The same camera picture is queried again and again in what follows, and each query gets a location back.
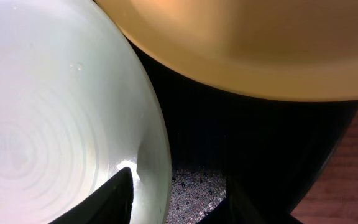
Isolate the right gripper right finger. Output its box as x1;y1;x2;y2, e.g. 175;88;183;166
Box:
198;179;301;224

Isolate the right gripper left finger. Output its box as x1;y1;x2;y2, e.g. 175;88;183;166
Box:
51;167;134;224

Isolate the light blue plate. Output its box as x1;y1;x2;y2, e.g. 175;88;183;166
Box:
0;0;172;223

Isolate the black round tray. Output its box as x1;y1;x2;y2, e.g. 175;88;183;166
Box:
91;0;358;224

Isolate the yellow plate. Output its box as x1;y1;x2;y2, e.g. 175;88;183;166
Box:
98;0;358;101

